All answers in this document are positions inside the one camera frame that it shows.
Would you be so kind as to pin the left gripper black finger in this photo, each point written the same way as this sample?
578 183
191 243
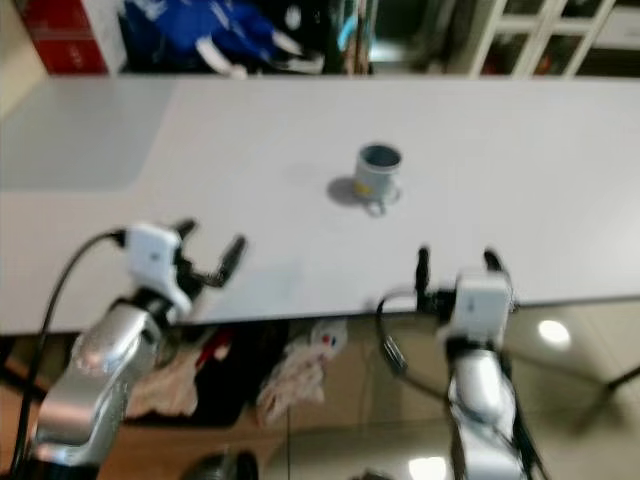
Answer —
185 229
235 256

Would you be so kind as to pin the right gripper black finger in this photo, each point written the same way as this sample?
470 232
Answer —
423 270
493 260

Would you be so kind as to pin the grey blue mug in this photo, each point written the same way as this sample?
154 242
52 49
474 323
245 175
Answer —
378 177

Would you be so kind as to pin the black bag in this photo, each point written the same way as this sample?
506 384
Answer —
228 395

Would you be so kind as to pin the white crumpled plastic bag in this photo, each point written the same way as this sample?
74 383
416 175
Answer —
296 380

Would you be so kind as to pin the dark metal stand leg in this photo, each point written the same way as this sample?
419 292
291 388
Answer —
610 392

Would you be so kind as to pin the dark round object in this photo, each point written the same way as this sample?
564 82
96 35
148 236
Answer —
222 467

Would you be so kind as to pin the blue and white clothing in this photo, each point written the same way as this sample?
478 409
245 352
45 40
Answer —
200 28

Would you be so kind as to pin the white framed glass door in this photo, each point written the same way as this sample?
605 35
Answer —
530 38

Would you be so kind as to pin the red cardboard box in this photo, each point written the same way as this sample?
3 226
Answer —
65 38

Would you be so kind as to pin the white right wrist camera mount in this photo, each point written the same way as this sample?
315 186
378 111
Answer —
482 305

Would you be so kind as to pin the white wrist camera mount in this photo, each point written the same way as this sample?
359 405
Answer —
154 256
482 305

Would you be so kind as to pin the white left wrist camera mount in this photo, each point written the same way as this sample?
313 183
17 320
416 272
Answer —
154 256

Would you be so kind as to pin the dark table frame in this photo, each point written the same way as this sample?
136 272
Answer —
20 350

